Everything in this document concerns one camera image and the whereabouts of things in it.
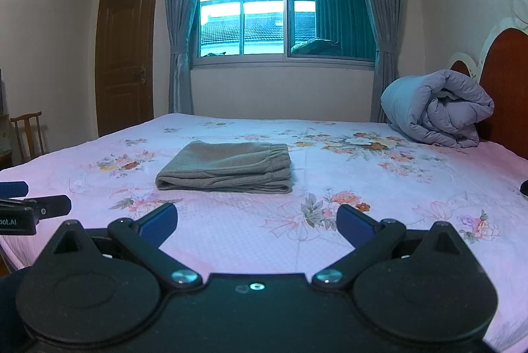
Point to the grey pants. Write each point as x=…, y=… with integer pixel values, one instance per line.
x=227, y=167

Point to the wooden chair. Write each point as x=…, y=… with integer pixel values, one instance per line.
x=29, y=134

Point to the brown wooden door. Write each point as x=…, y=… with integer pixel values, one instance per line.
x=123, y=56

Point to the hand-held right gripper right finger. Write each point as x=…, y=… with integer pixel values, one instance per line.
x=354, y=227

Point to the dark round object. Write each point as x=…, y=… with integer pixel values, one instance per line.
x=524, y=188

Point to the grey-blue curtain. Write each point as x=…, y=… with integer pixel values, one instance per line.
x=179, y=27
x=387, y=47

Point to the dark cloth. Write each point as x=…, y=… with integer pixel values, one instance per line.
x=10, y=303

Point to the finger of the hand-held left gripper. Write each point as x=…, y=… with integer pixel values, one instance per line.
x=14, y=188
x=51, y=206

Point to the red-brown wooden headboard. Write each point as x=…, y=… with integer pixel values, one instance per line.
x=503, y=89

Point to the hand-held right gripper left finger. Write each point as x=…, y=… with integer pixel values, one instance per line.
x=159, y=224

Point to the bed with floral pink sheet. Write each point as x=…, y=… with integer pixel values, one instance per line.
x=371, y=188

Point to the cloth on window ledge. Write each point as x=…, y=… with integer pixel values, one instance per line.
x=313, y=46

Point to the rolled lilac quilt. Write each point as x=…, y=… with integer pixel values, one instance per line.
x=437, y=109

